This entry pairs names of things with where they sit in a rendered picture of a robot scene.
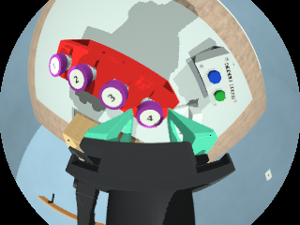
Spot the pale grey flat mat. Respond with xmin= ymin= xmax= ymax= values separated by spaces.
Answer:
xmin=35 ymin=0 xmax=252 ymax=137

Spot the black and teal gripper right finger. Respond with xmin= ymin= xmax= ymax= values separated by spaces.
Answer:
xmin=167 ymin=108 xmax=218 ymax=156

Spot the red tube rack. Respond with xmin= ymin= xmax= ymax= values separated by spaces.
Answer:
xmin=57 ymin=39 xmax=180 ymax=119

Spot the purple screw cap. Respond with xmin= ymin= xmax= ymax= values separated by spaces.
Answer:
xmin=67 ymin=63 xmax=93 ymax=92
xmin=49 ymin=52 xmax=68 ymax=77
xmin=98 ymin=80 xmax=128 ymax=110
xmin=136 ymin=100 xmax=164 ymax=128

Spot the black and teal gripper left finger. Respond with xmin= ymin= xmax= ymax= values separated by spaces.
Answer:
xmin=84 ymin=109 xmax=133 ymax=143

